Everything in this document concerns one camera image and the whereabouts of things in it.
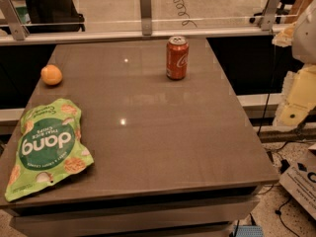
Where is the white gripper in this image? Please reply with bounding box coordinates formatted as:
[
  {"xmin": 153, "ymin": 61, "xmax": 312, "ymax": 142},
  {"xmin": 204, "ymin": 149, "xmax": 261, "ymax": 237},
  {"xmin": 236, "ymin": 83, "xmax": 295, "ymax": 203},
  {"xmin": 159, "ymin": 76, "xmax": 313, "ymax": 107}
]
[{"xmin": 272, "ymin": 0, "xmax": 316, "ymax": 127}]

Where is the red coke can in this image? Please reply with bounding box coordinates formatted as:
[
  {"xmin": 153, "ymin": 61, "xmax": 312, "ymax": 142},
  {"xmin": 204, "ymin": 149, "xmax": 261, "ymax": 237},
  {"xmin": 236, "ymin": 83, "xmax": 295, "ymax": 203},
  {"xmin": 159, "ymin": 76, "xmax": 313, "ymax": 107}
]
[{"xmin": 166, "ymin": 36, "xmax": 189, "ymax": 80}]

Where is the green rice chip bag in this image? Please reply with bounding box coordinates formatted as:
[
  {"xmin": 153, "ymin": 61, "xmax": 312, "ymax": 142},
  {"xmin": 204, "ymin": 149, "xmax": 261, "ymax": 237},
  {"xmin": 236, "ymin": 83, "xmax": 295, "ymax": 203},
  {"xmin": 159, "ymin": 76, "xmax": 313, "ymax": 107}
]
[{"xmin": 5, "ymin": 99, "xmax": 94, "ymax": 201}]

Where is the black office chair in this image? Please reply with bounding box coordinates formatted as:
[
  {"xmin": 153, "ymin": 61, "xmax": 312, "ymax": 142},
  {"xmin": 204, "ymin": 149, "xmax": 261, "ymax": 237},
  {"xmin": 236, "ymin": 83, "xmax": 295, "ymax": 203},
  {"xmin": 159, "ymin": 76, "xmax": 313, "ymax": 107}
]
[{"xmin": 249, "ymin": 0, "xmax": 302, "ymax": 25}]

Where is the cardboard box with logo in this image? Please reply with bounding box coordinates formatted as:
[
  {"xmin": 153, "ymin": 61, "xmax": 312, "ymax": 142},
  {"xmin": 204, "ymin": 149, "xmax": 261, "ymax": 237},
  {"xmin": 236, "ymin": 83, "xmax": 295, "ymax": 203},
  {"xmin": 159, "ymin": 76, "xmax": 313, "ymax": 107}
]
[{"xmin": 279, "ymin": 145, "xmax": 316, "ymax": 220}]

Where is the blue floor object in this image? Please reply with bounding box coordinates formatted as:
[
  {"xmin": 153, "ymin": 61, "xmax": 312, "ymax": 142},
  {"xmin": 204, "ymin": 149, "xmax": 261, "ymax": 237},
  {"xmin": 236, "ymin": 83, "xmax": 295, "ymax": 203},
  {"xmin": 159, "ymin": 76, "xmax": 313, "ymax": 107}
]
[{"xmin": 233, "ymin": 225, "xmax": 264, "ymax": 237}]

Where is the grey drawer cabinet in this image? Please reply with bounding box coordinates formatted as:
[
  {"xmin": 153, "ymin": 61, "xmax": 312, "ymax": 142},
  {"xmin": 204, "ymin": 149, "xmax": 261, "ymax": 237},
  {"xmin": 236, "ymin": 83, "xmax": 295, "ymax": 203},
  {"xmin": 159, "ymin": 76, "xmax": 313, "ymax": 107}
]
[{"xmin": 0, "ymin": 181, "xmax": 265, "ymax": 237}]

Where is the orange fruit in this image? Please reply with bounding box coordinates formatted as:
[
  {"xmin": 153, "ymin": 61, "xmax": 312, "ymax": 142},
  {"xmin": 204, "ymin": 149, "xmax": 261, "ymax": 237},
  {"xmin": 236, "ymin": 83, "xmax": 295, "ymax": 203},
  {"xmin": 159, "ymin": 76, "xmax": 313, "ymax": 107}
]
[{"xmin": 40, "ymin": 64, "xmax": 62, "ymax": 86}]

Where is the dark cabinet behind glass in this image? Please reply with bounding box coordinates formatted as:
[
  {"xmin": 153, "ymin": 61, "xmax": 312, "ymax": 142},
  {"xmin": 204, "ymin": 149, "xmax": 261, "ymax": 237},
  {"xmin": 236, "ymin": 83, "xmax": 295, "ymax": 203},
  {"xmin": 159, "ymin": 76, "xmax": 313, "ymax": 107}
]
[{"xmin": 25, "ymin": 0, "xmax": 85, "ymax": 34}]

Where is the right metal glass bracket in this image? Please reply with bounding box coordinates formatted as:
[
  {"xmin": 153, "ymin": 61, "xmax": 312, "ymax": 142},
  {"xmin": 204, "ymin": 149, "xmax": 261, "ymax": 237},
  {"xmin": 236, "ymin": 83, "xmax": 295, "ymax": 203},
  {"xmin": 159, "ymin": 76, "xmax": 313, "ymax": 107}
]
[{"xmin": 259, "ymin": 0, "xmax": 280, "ymax": 31}]

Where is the metal glass bracket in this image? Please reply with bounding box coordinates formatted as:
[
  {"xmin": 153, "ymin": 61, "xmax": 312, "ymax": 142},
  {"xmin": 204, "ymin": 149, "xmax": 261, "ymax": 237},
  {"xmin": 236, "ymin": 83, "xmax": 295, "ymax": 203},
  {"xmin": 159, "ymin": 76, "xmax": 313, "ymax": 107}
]
[
  {"xmin": 0, "ymin": 0, "xmax": 29, "ymax": 40},
  {"xmin": 139, "ymin": 0, "xmax": 152, "ymax": 36},
  {"xmin": 259, "ymin": 0, "xmax": 280, "ymax": 31}
]

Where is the black coiled cable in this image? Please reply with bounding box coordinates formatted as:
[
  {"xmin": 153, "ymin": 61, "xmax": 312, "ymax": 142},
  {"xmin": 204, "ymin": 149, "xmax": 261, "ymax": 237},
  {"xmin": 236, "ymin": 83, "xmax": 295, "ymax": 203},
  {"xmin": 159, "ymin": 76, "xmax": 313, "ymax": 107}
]
[{"xmin": 165, "ymin": 0, "xmax": 198, "ymax": 29}]

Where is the black floor cable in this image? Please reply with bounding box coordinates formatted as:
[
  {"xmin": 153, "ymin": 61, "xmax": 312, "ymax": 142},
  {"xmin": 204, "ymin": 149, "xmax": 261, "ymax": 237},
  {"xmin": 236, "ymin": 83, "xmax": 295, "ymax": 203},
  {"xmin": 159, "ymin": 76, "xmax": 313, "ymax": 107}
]
[{"xmin": 257, "ymin": 42, "xmax": 302, "ymax": 237}]

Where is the middle metal glass bracket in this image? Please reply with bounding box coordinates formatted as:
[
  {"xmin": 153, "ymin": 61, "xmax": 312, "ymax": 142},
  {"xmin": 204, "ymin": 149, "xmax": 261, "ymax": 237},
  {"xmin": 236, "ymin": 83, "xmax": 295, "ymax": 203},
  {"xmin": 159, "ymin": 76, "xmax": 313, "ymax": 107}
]
[{"xmin": 139, "ymin": 0, "xmax": 152, "ymax": 36}]

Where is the left metal glass bracket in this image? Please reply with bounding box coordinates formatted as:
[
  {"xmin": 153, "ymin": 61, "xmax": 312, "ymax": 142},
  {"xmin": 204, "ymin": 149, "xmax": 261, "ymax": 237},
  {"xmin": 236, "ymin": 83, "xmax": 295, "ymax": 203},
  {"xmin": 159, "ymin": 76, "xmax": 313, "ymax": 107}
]
[{"xmin": 0, "ymin": 0, "xmax": 29, "ymax": 40}]

